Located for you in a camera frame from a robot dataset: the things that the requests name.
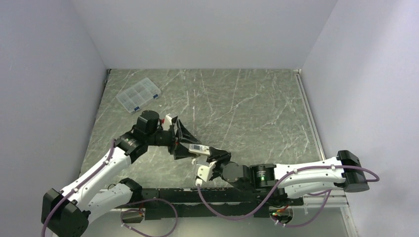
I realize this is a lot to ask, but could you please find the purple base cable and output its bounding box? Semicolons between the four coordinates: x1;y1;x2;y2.
120;198;178;237
270;190;332;229

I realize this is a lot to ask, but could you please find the clear plastic organizer box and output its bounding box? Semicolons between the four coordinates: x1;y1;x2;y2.
116;78;161;114

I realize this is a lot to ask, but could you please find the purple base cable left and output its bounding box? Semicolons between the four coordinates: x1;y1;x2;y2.
120;198;178;237

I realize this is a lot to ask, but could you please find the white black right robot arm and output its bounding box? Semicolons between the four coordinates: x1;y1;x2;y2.
176;121;370;205

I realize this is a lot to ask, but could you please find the aluminium frame rail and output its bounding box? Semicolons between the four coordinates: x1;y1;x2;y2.
293;69;358;237

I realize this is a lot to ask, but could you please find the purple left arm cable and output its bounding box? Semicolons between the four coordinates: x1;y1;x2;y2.
41;139;117;237

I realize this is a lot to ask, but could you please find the white remote control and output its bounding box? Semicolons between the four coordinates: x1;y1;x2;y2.
188;144;210;156

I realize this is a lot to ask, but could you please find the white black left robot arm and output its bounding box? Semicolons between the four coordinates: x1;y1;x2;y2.
41;110;201;237

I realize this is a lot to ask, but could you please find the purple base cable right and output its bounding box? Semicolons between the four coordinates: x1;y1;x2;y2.
270;190;332;229

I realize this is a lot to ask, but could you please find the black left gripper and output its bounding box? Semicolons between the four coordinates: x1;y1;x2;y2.
146;119;201;159

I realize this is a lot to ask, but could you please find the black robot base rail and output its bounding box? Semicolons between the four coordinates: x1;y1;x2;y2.
119;188;304;220

